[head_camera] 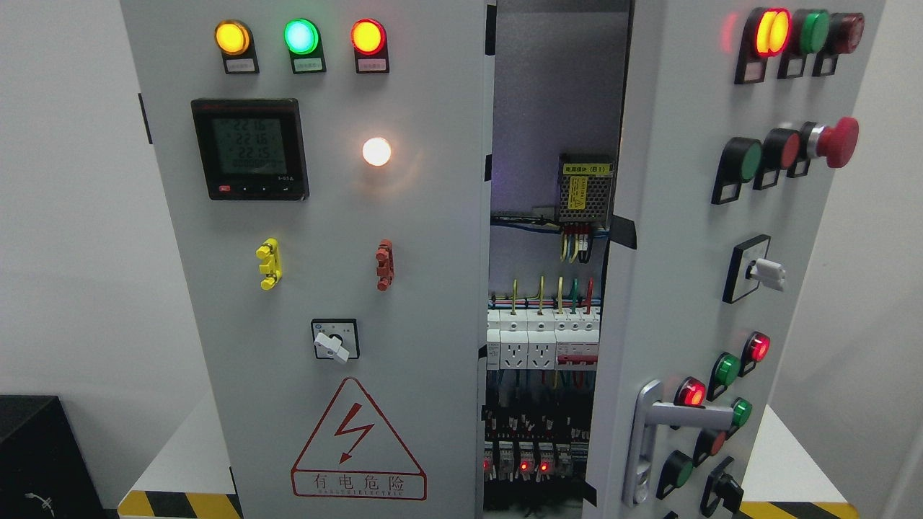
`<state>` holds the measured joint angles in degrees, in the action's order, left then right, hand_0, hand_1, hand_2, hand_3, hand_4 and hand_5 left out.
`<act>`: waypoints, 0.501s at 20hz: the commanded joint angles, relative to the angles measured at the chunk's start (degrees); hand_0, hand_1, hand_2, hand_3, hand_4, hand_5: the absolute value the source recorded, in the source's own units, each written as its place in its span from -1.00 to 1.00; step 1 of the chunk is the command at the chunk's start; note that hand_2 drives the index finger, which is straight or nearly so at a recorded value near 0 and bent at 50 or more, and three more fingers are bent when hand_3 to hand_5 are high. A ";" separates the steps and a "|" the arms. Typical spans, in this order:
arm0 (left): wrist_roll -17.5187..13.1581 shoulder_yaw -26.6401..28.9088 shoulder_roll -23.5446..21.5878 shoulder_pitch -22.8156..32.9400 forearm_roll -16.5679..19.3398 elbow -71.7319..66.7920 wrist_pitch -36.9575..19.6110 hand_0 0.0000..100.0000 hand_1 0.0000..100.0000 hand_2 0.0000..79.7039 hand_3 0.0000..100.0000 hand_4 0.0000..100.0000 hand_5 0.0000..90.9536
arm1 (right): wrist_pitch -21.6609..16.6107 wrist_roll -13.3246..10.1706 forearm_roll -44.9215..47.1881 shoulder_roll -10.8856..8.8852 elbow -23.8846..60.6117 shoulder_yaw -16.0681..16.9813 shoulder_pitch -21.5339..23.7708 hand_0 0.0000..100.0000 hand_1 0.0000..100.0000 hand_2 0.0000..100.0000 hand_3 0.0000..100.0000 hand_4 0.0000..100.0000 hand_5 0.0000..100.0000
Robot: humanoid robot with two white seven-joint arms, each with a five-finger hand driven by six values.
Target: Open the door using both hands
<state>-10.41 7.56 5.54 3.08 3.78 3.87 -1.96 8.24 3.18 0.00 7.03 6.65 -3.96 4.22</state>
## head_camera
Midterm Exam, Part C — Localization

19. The grey cabinet door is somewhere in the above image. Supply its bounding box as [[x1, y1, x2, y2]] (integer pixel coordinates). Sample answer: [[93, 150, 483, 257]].
[[121, 1, 493, 518], [581, 1, 886, 518]]

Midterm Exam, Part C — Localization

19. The red indicator lamp left door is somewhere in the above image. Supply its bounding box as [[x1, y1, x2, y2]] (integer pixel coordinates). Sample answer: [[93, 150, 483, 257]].
[[350, 19, 389, 74]]

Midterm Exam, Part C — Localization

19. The green indicator lamp left door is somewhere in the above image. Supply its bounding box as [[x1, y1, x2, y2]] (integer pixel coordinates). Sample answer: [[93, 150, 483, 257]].
[[283, 19, 326, 74]]

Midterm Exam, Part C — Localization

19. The yellow indicator lamp left door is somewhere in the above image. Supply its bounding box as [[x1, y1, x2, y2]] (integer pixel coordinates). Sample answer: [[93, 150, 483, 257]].
[[214, 19, 260, 74]]

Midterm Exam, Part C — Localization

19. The red terminal connector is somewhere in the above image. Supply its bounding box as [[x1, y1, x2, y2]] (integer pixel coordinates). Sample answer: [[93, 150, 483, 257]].
[[375, 239, 395, 292]]

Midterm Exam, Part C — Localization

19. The white circuit breaker row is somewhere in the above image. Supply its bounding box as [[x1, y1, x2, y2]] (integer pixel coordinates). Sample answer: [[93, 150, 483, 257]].
[[487, 308, 602, 371]]

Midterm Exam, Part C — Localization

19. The white glowing indicator lamp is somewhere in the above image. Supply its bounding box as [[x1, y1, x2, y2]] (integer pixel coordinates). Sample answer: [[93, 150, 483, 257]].
[[361, 137, 392, 167]]

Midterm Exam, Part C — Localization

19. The perforated metal power supply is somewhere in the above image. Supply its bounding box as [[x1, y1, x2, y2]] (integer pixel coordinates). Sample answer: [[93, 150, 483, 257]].
[[556, 152, 614, 226]]

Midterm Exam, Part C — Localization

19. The yellow terminal connector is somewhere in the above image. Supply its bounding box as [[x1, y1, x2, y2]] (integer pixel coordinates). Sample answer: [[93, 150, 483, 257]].
[[256, 237, 283, 291]]

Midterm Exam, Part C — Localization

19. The relay and terminal row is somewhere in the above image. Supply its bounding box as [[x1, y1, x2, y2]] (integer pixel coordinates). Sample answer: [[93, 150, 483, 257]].
[[482, 406, 590, 483]]

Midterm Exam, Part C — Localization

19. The red electric hazard warning sticker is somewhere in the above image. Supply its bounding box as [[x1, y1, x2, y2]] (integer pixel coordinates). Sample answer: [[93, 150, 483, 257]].
[[291, 377, 428, 500]]

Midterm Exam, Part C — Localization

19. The black digital power meter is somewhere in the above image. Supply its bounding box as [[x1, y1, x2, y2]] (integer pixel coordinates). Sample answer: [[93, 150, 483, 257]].
[[190, 98, 309, 200]]

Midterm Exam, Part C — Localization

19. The red mushroom emergency button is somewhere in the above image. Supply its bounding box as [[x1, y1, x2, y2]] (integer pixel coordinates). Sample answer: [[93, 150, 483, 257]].
[[787, 116, 860, 178]]

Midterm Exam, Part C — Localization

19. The black box at left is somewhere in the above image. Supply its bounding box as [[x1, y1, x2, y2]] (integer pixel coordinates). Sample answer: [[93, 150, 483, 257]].
[[1, 395, 106, 518]]

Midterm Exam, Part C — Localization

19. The white rotary selector switch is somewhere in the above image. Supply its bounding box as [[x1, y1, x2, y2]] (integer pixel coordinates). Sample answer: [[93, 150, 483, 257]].
[[311, 318, 360, 365]]

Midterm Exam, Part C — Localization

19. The silver door handle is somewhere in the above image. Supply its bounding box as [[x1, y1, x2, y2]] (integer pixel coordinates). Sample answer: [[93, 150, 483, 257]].
[[622, 380, 735, 508]]

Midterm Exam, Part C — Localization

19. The white rotary switch right door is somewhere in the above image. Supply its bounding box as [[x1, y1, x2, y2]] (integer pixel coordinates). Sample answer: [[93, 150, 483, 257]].
[[722, 234, 787, 303]]

